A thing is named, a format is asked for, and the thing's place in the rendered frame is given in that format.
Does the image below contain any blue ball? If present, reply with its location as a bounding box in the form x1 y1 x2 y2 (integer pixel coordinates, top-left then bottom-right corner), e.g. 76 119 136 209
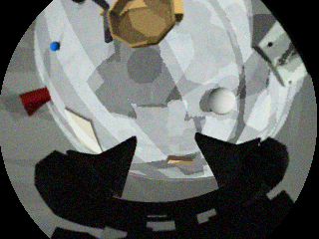
51 41 60 52

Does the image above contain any white ball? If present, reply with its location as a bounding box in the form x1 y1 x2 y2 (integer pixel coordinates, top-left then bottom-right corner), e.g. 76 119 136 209
208 87 235 116

